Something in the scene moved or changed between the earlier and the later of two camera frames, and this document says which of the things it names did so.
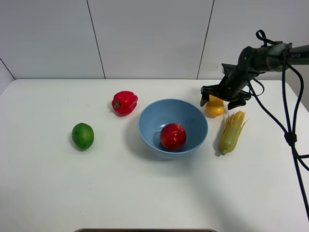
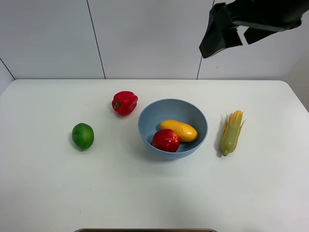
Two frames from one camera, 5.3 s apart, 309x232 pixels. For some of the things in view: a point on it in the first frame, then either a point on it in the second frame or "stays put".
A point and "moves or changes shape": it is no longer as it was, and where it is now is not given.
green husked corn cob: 231,132 stays put
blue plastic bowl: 156,113 stays put
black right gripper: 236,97 -> 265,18
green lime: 82,136 stays put
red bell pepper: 124,103 stays put
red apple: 173,137 moves or changes shape
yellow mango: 215,106 -> 186,133
